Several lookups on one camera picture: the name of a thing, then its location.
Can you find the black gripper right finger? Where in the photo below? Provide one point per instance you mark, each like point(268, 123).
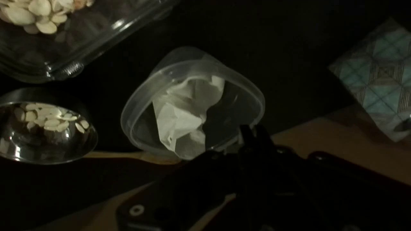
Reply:
point(358, 172)

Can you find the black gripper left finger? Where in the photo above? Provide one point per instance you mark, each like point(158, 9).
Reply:
point(256, 141)

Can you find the wooden spoon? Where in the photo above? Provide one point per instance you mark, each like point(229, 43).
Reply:
point(135, 155)

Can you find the clear rectangular lunchbox with seeds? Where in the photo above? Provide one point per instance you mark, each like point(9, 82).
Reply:
point(85, 36)

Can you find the clear round container with tissue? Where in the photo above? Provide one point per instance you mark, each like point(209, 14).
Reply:
point(189, 104)

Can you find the patterned tissue box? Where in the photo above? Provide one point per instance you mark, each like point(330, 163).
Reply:
point(376, 72)

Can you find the small steel bowl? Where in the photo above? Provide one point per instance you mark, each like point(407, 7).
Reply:
point(42, 126)

